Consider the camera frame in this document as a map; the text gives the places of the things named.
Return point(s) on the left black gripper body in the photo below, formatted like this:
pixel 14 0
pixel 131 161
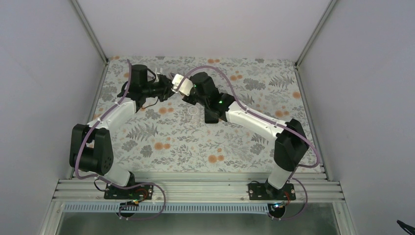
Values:
pixel 161 90

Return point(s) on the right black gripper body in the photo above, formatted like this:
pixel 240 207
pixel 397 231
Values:
pixel 187 99

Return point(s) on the clear phone case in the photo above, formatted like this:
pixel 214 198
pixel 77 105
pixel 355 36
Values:
pixel 192 114

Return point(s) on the black phone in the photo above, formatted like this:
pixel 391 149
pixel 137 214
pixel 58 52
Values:
pixel 210 117

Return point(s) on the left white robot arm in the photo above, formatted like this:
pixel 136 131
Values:
pixel 91 149

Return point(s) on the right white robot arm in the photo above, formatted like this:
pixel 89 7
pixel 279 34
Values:
pixel 289 137

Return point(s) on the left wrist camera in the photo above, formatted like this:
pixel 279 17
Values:
pixel 158 72

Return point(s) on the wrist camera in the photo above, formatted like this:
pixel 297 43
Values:
pixel 158 72
pixel 182 85

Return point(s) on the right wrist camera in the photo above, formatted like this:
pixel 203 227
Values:
pixel 182 85

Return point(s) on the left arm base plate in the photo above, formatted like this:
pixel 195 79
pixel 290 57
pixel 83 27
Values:
pixel 139 193

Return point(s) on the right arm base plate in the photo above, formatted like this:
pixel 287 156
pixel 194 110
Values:
pixel 264 191

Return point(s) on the grey slotted cable duct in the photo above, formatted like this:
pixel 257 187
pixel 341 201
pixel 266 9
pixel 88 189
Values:
pixel 148 207

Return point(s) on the aluminium mounting rail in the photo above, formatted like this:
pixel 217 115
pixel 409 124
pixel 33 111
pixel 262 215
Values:
pixel 207 187

